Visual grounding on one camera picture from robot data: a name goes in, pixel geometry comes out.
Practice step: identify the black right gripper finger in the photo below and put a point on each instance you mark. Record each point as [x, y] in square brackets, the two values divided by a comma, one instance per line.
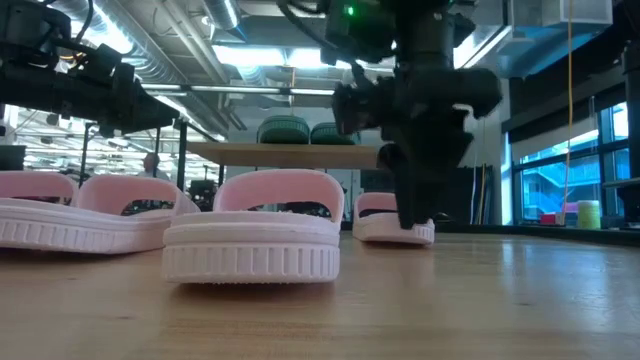
[417, 200]

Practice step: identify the pink rubber slide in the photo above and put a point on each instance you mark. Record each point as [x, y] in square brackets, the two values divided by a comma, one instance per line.
[250, 260]
[115, 192]
[375, 230]
[35, 185]

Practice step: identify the green rubber slide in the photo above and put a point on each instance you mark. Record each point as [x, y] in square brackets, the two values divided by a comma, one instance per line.
[283, 131]
[332, 135]

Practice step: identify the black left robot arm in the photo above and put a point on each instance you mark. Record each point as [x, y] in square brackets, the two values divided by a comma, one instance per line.
[60, 95]

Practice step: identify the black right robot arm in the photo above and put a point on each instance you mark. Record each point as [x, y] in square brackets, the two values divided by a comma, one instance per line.
[425, 45]

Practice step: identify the red box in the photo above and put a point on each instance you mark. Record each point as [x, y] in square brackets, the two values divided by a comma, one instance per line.
[548, 219]

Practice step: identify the yellow-green spool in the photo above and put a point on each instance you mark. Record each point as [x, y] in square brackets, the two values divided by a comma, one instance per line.
[589, 215]

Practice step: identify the person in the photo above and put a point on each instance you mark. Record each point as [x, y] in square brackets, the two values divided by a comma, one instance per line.
[151, 166]

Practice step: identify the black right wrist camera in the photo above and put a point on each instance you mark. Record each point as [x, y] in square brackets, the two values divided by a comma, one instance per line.
[362, 110]

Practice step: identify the wooden shelf black metal frame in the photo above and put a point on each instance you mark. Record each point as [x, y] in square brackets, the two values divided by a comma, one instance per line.
[280, 156]

